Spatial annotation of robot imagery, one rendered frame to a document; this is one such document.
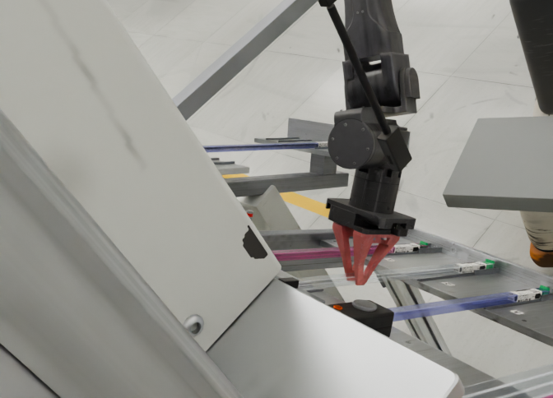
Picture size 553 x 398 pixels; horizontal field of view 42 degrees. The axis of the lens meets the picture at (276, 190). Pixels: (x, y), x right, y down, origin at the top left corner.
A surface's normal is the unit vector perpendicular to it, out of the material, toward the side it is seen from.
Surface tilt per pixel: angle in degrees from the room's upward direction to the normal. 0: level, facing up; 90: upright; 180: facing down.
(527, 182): 0
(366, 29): 51
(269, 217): 90
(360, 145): 47
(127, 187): 90
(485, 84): 0
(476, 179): 0
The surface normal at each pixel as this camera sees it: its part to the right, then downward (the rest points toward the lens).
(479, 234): -0.43, -0.70
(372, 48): -0.51, 0.11
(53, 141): 0.62, 0.23
